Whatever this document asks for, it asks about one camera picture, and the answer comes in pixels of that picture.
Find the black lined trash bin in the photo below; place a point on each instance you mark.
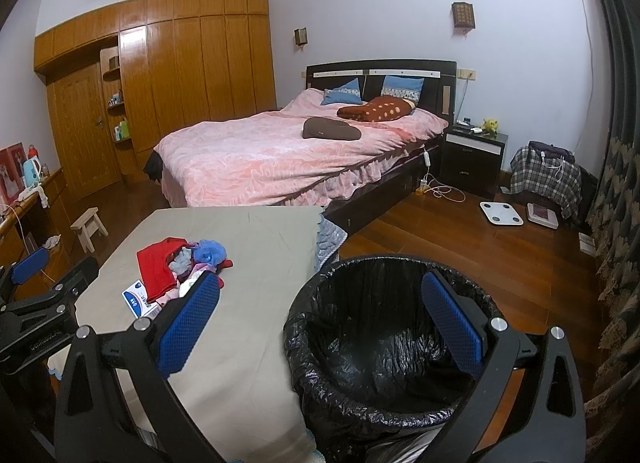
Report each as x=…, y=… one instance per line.
x=366, y=361

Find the left wall lamp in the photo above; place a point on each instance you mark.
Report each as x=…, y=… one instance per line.
x=301, y=37

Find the brown dotted pillow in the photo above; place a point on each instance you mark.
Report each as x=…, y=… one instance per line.
x=380, y=109

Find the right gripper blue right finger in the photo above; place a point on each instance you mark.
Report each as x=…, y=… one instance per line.
x=457, y=321

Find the light blue electric kettle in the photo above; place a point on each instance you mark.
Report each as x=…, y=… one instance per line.
x=32, y=172

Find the grey cloth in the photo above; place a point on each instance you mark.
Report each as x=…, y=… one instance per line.
x=182, y=263

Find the grey quilted table cover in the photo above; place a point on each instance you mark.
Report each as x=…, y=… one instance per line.
x=329, y=240

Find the black bedside nightstand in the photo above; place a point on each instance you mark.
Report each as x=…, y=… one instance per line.
x=472, y=162

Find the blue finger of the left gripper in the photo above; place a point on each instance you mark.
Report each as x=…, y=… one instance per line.
x=23, y=270

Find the right wall lamp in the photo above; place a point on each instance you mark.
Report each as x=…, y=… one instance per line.
x=463, y=17

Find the wooden side desk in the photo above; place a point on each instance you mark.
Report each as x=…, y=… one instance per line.
x=31, y=227

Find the white blue medicine box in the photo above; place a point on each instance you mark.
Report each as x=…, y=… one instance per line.
x=136, y=300

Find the blue plastic bag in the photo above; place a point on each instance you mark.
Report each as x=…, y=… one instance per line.
x=208, y=252

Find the yellow plush toy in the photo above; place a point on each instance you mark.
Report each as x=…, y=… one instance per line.
x=490, y=126

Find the plaid cloth covered chair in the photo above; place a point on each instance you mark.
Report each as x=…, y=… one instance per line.
x=549, y=175

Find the small white wooden stool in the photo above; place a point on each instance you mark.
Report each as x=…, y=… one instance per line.
x=86, y=226

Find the blue pillow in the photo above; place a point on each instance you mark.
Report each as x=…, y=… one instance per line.
x=403, y=87
x=347, y=94

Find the dark brown folded cloth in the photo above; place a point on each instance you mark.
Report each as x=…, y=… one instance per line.
x=323, y=128

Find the red cloth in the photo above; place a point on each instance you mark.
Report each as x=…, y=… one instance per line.
x=160, y=283

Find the white bathroom scale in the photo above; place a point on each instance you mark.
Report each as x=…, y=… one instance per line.
x=501, y=214

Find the black bed headboard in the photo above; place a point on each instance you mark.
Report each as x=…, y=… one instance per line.
x=438, y=94

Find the right blue pillow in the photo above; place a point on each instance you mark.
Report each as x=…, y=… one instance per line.
x=403, y=87

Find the bed with pink cover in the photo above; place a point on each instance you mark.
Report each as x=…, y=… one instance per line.
x=264, y=160

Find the patterned dark curtain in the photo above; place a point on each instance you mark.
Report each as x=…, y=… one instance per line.
x=613, y=411

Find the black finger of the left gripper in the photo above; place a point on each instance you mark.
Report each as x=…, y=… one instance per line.
x=78, y=279

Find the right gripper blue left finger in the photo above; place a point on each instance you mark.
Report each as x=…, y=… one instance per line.
x=182, y=321

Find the left blue pillow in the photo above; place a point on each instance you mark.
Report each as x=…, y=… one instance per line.
x=347, y=94

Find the red framed photo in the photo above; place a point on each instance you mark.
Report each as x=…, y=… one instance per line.
x=12, y=173

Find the wall lamp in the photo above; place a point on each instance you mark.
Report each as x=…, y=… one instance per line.
x=301, y=37
x=463, y=17

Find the wooden wardrobe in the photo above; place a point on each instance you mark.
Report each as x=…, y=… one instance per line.
x=122, y=77

